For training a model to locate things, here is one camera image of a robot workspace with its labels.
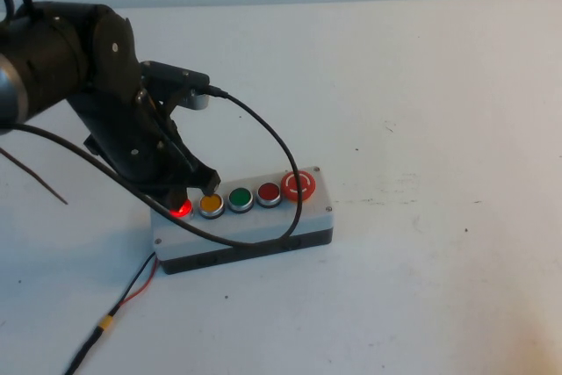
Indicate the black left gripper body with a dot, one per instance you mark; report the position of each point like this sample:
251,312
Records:
131,146

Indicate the grey and black button box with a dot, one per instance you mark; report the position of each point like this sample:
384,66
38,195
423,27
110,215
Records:
263,225

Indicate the black wrist camera silver mount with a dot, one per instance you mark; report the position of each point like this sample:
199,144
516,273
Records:
180,78

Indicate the yellow push button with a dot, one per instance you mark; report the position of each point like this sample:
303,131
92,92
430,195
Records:
211,204

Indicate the red emergency stop mushroom button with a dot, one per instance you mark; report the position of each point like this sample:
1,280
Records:
292,186

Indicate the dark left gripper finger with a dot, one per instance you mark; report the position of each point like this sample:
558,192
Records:
177,198
207,179

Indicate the red illuminated push button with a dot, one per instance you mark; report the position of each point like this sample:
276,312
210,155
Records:
184,209

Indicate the dark red flat push button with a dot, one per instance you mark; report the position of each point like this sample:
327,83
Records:
268,193

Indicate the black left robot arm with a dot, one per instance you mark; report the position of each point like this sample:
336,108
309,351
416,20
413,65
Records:
48,63

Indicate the green push button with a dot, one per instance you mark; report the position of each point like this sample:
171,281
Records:
240,198

